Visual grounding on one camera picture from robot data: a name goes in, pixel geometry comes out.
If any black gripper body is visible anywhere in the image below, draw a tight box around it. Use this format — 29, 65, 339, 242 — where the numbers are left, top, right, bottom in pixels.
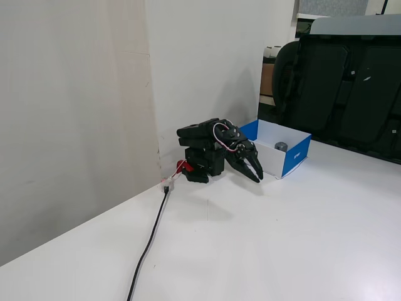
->
224, 137, 258, 166

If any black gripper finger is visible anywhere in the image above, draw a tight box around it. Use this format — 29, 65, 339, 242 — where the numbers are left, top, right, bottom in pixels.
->
245, 154, 265, 181
226, 156, 261, 184

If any blue and white cardboard box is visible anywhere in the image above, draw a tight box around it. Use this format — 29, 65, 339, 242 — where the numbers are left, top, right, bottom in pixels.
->
240, 119, 313, 181

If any brown cardboard box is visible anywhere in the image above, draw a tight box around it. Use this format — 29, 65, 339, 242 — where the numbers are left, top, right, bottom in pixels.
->
260, 63, 276, 97

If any red table clamp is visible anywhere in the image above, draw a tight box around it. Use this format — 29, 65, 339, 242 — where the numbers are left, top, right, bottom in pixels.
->
175, 159, 194, 174

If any black office chair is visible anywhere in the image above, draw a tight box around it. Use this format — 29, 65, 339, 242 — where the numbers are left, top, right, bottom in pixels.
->
271, 40, 303, 124

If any white partition board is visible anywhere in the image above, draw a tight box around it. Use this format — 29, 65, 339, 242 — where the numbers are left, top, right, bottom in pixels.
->
145, 0, 298, 189

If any large black plastic panel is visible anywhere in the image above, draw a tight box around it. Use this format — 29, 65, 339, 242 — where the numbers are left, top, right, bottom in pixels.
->
294, 30, 401, 166

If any gray rounded panel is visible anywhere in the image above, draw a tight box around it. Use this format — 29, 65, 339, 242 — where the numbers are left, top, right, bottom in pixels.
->
309, 14, 401, 36

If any red and white servo wire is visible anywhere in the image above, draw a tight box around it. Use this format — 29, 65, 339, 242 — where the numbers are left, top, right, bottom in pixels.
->
211, 122, 239, 154

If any clear controller board with wires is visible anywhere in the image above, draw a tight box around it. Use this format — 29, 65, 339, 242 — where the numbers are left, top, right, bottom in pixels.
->
159, 165, 184, 193

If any black power cable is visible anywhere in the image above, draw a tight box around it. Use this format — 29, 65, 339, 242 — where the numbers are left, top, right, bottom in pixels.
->
125, 186, 172, 301

